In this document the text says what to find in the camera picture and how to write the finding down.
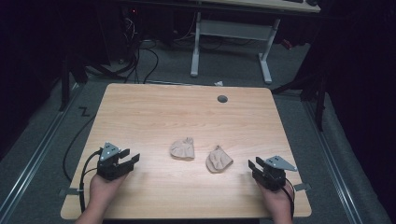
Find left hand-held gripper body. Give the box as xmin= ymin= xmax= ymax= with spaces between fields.
xmin=96 ymin=141 xmax=135 ymax=182

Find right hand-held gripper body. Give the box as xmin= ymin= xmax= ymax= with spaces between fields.
xmin=251 ymin=155 xmax=299 ymax=192

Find beige sock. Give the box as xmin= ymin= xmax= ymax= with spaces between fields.
xmin=205 ymin=145 xmax=234 ymax=175
xmin=169 ymin=136 xmax=196 ymax=161

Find person's right hand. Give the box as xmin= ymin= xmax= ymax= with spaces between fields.
xmin=256 ymin=181 xmax=295 ymax=211

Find person's left hand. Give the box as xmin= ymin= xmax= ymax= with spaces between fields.
xmin=89 ymin=173 xmax=129 ymax=203

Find black metal stand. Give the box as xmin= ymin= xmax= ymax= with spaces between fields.
xmin=58 ymin=52 xmax=90 ymax=112
xmin=271 ymin=69 xmax=330 ymax=133

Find red object under desk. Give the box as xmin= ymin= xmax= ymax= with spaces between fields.
xmin=280 ymin=38 xmax=294 ymax=51

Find dark computer tower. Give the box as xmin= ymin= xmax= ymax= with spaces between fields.
xmin=120 ymin=5 xmax=143 ymax=63

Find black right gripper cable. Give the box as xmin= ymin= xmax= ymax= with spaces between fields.
xmin=283 ymin=177 xmax=296 ymax=219

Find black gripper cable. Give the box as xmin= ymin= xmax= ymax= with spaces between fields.
xmin=78 ymin=148 xmax=104 ymax=216
xmin=283 ymin=177 xmax=296 ymax=219

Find grey table edge bracket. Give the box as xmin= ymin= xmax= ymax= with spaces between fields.
xmin=292 ymin=182 xmax=312 ymax=192
xmin=58 ymin=187 xmax=81 ymax=198

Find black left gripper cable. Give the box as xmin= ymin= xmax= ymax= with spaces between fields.
xmin=78 ymin=148 xmax=104 ymax=216

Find black cable on floor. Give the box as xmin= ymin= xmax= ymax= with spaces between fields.
xmin=63 ymin=114 xmax=98 ymax=183

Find metal floor rail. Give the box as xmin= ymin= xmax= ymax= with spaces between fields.
xmin=303 ymin=100 xmax=366 ymax=224
xmin=0 ymin=83 xmax=86 ymax=220

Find bundle of black floor cables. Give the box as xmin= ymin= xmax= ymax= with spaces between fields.
xmin=122 ymin=38 xmax=160 ymax=85

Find white metal frame desk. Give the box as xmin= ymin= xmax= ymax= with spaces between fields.
xmin=190 ymin=0 xmax=322 ymax=85

